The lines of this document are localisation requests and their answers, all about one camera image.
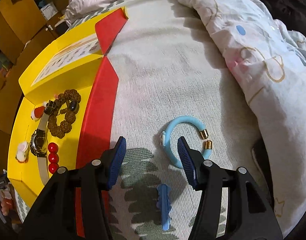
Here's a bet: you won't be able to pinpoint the light blue patterned duvet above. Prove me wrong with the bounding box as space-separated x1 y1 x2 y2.
178 0 306 236

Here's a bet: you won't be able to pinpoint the yellow cardboard box with lid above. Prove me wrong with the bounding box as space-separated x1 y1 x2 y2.
7 7 128 239

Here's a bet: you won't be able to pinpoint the light blue bangle gold caps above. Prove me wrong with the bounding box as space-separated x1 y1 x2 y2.
160 115 213 169

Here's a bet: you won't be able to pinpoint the wrist watch with strap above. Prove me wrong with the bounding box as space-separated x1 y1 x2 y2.
30 100 56 185

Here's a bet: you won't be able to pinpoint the white plush bunny with carrot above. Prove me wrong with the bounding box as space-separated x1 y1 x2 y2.
15 141 29 163

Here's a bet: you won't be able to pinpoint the red santa hat clip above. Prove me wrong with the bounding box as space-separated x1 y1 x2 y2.
31 101 47 121

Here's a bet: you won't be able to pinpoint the brown rudraksha bead bracelet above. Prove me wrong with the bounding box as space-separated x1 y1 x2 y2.
47 88 82 139

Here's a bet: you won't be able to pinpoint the leaf patterned bed blanket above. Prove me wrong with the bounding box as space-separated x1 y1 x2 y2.
12 0 273 240

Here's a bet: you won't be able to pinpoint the person's hand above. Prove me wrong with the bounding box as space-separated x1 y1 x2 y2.
0 198 14 216

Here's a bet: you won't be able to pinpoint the blue plastic hair clip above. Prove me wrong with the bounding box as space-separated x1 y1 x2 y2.
156 184 171 231

